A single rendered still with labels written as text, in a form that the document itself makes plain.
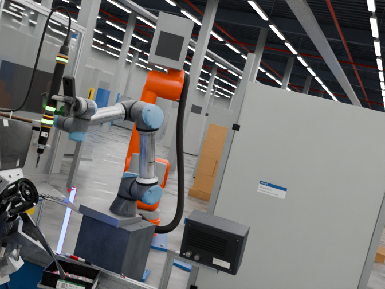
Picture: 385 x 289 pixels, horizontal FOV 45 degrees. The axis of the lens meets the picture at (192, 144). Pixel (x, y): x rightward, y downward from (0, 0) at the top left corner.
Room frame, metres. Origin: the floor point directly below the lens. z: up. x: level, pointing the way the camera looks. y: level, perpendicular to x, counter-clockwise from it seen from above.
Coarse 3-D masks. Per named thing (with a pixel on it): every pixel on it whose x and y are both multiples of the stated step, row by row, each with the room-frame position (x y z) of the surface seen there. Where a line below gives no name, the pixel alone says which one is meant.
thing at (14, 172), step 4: (20, 168) 1.81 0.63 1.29; (0, 172) 1.78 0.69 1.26; (4, 172) 1.78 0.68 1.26; (8, 172) 1.79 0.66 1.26; (12, 172) 1.79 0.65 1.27; (16, 172) 1.80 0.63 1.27; (20, 172) 1.80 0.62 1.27; (4, 176) 1.77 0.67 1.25; (8, 176) 1.78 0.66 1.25; (16, 176) 1.79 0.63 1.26; (20, 176) 1.79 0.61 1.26; (8, 180) 1.77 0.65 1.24; (12, 180) 1.77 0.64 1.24
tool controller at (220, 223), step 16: (192, 224) 1.95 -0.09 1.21; (208, 224) 1.94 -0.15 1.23; (224, 224) 1.96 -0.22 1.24; (240, 224) 1.99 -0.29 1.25; (192, 240) 1.96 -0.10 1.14; (208, 240) 1.94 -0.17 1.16; (224, 240) 1.92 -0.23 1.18; (240, 240) 1.90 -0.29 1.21; (192, 256) 1.98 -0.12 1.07; (208, 256) 1.96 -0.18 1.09; (224, 256) 1.93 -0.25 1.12; (240, 256) 1.92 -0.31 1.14
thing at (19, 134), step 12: (0, 120) 1.89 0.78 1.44; (12, 120) 1.92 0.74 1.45; (0, 132) 1.85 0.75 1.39; (12, 132) 1.88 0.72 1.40; (24, 132) 1.92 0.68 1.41; (0, 144) 1.83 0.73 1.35; (12, 144) 1.85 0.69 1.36; (24, 144) 1.88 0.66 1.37; (0, 156) 1.81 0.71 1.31; (12, 156) 1.82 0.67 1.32; (24, 156) 1.84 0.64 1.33; (0, 168) 1.78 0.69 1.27; (12, 168) 1.79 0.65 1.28
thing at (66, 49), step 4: (64, 40) 1.83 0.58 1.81; (68, 40) 1.83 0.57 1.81; (64, 44) 1.82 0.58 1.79; (60, 48) 1.82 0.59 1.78; (64, 48) 1.81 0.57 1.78; (68, 48) 1.83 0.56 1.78; (60, 52) 1.82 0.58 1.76; (64, 52) 1.82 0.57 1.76; (68, 52) 1.83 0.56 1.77; (44, 128) 1.81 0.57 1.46; (48, 128) 1.82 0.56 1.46; (40, 132) 1.82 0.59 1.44; (44, 132) 1.81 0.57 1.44; (48, 132) 1.83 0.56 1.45; (40, 136) 1.82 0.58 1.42; (44, 136) 1.82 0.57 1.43; (48, 136) 1.83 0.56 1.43; (40, 140) 1.82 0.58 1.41; (44, 140) 1.82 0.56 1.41; (44, 144) 1.82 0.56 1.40; (40, 148) 1.82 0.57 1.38; (40, 152) 1.82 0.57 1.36
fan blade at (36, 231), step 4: (32, 228) 1.77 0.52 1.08; (36, 228) 1.73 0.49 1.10; (36, 232) 1.77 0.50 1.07; (40, 232) 1.71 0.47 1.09; (36, 236) 1.80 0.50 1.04; (40, 236) 1.75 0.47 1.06; (40, 240) 1.79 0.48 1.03; (44, 240) 1.71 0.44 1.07; (44, 244) 1.77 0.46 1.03; (48, 244) 1.74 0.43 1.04; (48, 248) 1.72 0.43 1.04; (48, 252) 1.82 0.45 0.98; (52, 252) 1.72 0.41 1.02; (52, 256) 1.79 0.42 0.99; (56, 260) 1.72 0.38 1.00; (56, 264) 1.68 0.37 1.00; (60, 268) 1.72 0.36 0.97; (60, 272) 1.68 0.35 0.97; (60, 276) 1.67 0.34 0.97; (64, 276) 1.72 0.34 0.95
